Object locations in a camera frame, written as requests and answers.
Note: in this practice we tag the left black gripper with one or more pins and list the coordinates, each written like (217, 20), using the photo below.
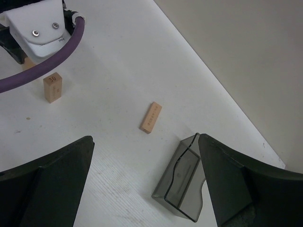
(8, 43)

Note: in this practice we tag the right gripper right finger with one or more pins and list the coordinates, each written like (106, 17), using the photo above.
(246, 192)

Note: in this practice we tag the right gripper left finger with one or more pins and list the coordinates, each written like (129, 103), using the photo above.
(46, 192)

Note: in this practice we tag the wood block one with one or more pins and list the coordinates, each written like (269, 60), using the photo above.
(27, 64)

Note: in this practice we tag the wood block three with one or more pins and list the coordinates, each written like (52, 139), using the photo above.
(52, 87)

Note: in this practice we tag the smoky transparent plastic box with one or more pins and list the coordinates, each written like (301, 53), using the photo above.
(180, 188)

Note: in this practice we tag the wood block two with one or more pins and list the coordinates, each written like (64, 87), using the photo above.
(150, 118)

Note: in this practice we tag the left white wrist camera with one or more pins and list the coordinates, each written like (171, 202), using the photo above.
(38, 28)

